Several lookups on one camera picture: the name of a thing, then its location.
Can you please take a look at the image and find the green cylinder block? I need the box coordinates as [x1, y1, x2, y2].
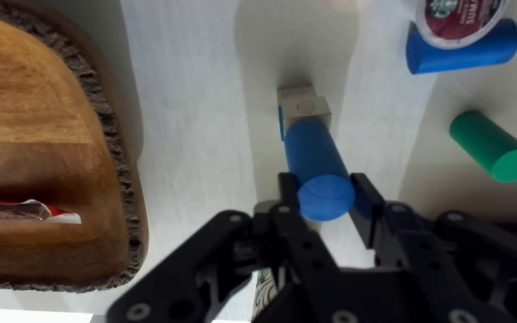
[447, 110, 517, 185]

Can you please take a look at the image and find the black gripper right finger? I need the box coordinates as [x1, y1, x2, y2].
[350, 173, 517, 323]

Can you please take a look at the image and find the blue cylinder block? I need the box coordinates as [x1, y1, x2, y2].
[406, 17, 517, 78]
[278, 115, 357, 225]

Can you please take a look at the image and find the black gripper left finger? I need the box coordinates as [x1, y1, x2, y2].
[104, 171, 341, 323]

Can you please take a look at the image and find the patterned paper cup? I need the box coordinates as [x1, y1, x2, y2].
[249, 268, 282, 323]

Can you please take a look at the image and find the wooden bark-edged tray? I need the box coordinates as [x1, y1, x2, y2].
[0, 0, 151, 295]

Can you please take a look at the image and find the red white tube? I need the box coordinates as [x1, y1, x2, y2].
[0, 198, 84, 228]

